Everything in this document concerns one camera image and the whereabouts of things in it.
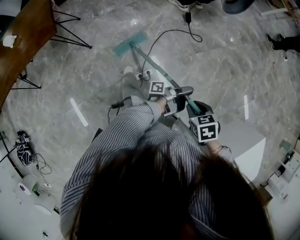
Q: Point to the black hairpin table leg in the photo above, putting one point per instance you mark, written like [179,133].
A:
[70,35]
[28,82]

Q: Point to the person's left forearm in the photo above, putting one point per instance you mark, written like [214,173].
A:
[140,112]

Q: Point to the black power adapter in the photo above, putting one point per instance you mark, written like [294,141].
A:
[188,17]

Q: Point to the gold bangle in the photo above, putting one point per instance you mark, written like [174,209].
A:
[219,148]

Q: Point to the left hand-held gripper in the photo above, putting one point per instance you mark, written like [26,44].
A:
[156,90]

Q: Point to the white flat panel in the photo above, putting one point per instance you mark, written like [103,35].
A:
[250,159]

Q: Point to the person's white shoe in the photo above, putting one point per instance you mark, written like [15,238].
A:
[128,69]

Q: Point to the white roll purple label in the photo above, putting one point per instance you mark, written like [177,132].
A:
[24,187]

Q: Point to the brown wooden table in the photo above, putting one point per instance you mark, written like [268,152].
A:
[28,35]

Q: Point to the white paper roll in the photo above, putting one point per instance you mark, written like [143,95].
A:
[44,205]

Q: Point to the person's grey trouser leg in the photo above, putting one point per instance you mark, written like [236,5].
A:
[131,86]

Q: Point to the white power strip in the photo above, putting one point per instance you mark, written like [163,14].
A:
[144,72]

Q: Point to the white crumpled tissue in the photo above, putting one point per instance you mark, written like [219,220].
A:
[9,41]

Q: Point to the person's striped shirt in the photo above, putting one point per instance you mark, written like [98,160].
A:
[131,150]

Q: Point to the small grey green box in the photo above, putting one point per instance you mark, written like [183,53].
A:
[285,145]

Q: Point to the light wooden shelf rack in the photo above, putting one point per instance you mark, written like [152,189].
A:
[290,9]

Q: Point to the small green packet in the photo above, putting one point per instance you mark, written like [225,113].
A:
[35,188]

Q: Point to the person's right forearm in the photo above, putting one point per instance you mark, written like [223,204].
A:
[214,147]

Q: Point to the black white patterned bag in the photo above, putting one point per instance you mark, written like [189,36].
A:
[23,152]

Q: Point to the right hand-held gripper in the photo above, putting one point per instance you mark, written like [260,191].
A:
[206,131]

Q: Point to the grey rounded device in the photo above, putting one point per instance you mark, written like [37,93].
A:
[236,7]

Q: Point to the black metal frame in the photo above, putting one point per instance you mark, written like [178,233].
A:
[11,155]

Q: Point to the white socket unit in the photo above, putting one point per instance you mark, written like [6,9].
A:
[286,173]

